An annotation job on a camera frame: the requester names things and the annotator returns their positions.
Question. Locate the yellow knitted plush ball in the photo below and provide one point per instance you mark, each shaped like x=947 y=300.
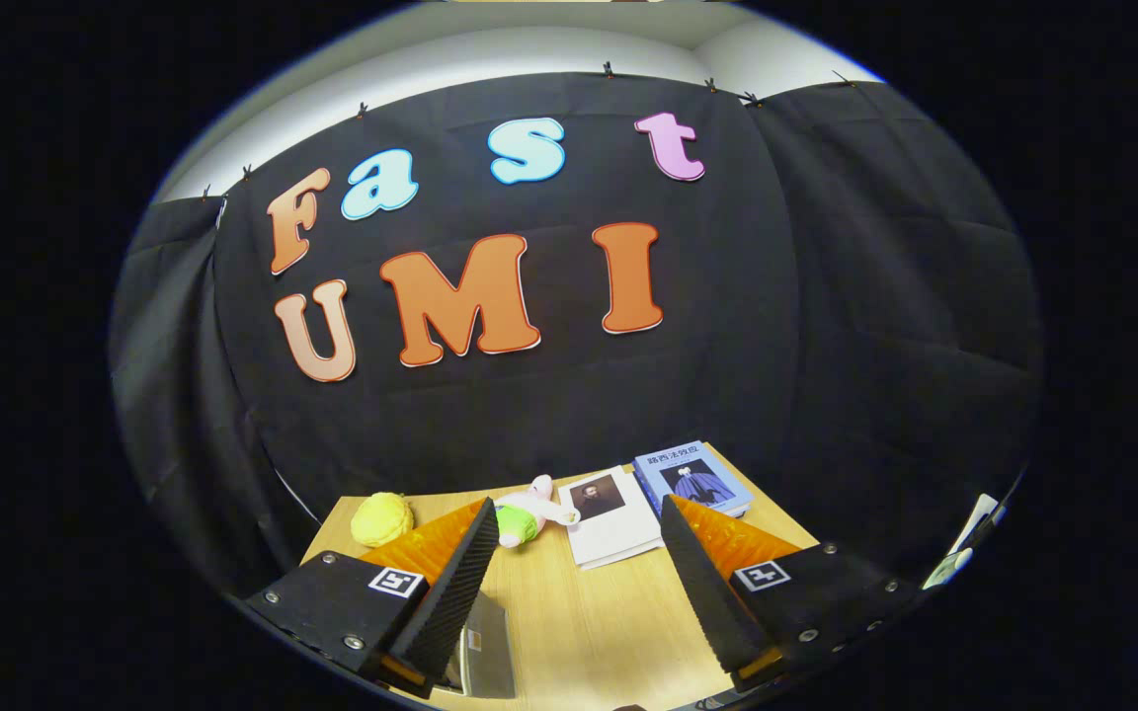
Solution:
x=381 y=519

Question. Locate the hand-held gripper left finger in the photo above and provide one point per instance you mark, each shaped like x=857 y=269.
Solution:
x=452 y=602

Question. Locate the blue book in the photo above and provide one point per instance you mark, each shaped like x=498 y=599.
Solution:
x=697 y=484

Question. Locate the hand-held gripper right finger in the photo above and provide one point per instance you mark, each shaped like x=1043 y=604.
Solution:
x=702 y=602

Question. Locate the white book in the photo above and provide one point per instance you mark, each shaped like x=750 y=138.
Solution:
x=613 y=528

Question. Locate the black backdrop cloth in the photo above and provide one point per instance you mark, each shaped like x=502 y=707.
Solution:
x=776 y=346

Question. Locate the green and pink plush toy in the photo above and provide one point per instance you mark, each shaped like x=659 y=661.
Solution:
x=515 y=523

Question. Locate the grey fabric storage box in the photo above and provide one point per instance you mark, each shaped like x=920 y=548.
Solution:
x=488 y=652

